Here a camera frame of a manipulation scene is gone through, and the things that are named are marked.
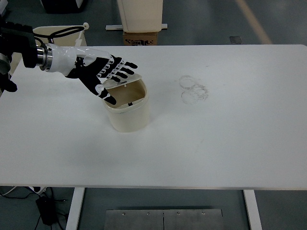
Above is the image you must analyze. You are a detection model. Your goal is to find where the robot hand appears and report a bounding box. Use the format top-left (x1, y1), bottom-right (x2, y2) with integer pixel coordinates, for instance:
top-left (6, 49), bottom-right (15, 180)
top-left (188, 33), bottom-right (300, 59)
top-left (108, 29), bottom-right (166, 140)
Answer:
top-left (51, 44), bottom-right (139, 106)

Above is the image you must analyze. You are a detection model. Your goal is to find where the small cream lidded trash bin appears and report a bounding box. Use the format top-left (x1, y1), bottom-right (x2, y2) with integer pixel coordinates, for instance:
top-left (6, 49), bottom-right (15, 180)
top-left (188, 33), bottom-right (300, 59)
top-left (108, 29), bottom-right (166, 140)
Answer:
top-left (101, 73), bottom-right (151, 133)

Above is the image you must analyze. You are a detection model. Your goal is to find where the grey metal base bar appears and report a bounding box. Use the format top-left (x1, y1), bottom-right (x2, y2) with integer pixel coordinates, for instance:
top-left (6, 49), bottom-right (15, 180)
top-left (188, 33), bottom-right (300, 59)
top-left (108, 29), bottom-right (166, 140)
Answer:
top-left (106, 23), bottom-right (169, 31)

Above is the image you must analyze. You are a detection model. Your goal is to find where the brown cardboard box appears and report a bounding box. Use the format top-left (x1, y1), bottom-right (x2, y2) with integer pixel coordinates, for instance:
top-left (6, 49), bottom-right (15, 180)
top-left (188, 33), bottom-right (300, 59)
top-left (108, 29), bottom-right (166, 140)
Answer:
top-left (123, 31), bottom-right (159, 46)

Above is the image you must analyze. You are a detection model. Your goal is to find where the black case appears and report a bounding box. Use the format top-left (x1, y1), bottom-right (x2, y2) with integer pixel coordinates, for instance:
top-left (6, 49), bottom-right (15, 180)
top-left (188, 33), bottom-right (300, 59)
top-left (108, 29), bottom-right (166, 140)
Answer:
top-left (40, 0), bottom-right (93, 14)

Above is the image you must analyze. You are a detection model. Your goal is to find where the white table leg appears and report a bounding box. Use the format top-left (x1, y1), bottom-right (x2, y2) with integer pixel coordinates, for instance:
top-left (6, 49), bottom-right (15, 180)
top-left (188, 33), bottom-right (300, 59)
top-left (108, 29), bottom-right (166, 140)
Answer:
top-left (65, 187), bottom-right (85, 230)
top-left (243, 189), bottom-right (264, 230)

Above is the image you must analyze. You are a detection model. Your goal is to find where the black power adapter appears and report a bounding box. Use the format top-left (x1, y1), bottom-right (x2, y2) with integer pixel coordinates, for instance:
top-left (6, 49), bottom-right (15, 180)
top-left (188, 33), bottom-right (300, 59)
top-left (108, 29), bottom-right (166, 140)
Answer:
top-left (35, 195), bottom-right (58, 226)

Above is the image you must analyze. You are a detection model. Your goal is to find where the grey metal plate with screws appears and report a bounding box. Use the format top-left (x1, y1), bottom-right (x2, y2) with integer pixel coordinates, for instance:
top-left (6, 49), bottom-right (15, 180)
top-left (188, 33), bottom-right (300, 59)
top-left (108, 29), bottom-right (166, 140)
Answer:
top-left (105, 209), bottom-right (224, 230)

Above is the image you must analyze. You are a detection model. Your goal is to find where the black floor cable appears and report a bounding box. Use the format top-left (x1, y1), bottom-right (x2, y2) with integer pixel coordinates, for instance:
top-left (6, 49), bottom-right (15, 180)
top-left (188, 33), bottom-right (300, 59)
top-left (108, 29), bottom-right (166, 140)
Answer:
top-left (0, 191), bottom-right (37, 200)

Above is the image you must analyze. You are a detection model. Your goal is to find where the white cable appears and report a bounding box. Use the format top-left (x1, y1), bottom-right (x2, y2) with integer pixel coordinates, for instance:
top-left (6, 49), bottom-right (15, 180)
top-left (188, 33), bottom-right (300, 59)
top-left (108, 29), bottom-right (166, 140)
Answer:
top-left (0, 185), bottom-right (15, 196)

